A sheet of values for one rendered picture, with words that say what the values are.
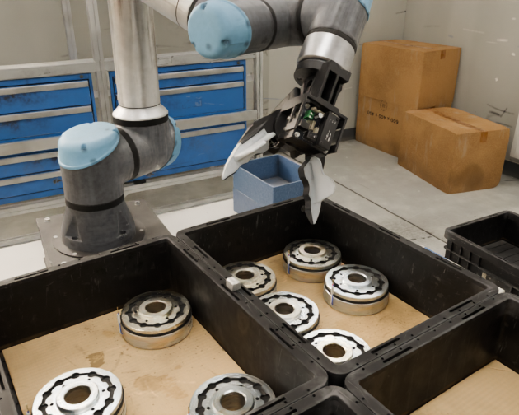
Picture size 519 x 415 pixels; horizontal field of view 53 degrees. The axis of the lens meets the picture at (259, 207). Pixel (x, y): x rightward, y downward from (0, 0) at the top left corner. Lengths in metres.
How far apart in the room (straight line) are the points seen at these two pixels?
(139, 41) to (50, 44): 2.34
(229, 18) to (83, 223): 0.54
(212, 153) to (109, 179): 1.84
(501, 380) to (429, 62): 3.30
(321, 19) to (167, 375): 0.53
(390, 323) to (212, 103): 2.12
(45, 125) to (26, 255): 1.31
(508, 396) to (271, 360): 0.31
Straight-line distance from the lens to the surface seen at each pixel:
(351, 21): 0.77
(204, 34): 0.72
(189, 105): 2.74
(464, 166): 3.52
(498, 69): 4.02
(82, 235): 1.08
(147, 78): 1.09
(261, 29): 0.75
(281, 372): 0.64
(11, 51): 3.38
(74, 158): 1.03
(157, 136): 1.11
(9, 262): 1.34
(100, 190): 1.05
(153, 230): 1.15
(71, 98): 2.57
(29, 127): 2.58
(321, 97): 0.72
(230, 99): 2.83
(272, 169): 1.48
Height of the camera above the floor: 1.32
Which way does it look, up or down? 25 degrees down
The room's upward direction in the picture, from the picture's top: straight up
